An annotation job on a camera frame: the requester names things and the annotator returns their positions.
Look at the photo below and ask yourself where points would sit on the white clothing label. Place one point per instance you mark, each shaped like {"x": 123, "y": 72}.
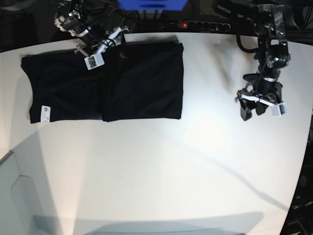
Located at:
{"x": 45, "y": 114}

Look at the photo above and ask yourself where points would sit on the black T-shirt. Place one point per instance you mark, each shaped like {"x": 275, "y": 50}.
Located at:
{"x": 149, "y": 84}

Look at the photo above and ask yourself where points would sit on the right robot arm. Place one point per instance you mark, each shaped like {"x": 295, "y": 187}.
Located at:
{"x": 98, "y": 24}

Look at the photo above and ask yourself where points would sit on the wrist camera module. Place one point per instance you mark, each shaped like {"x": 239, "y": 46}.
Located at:
{"x": 278, "y": 109}
{"x": 94, "y": 61}

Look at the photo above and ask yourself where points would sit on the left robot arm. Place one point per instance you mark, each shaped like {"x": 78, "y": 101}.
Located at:
{"x": 272, "y": 51}

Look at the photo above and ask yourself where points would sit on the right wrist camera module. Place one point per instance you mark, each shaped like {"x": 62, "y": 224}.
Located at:
{"x": 94, "y": 61}

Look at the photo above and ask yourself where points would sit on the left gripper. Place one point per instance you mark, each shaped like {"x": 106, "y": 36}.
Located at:
{"x": 262, "y": 91}

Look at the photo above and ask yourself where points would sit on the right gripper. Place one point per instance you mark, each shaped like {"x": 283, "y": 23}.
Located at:
{"x": 90, "y": 44}

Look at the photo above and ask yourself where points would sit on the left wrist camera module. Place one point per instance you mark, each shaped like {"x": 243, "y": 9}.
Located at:
{"x": 278, "y": 109}

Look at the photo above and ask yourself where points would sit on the blue plastic box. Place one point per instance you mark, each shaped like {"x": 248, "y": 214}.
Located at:
{"x": 171, "y": 5}

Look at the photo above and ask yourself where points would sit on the black power strip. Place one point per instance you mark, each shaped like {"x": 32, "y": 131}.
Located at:
{"x": 199, "y": 26}

